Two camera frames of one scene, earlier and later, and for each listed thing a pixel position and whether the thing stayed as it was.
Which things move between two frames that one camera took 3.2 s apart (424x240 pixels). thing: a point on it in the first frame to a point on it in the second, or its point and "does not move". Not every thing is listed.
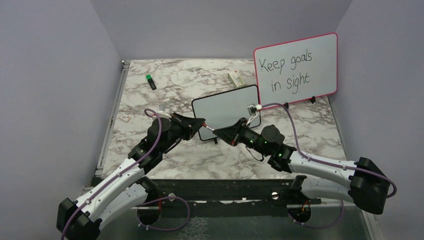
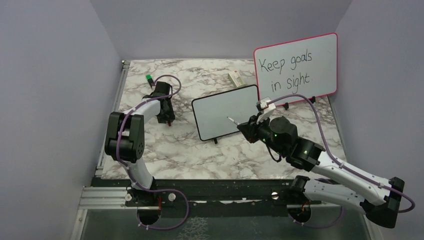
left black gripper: [195, 123] to [169, 116]
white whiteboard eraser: [236, 79] does not move
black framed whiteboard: [225, 109] does not move
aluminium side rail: [116, 103] does not move
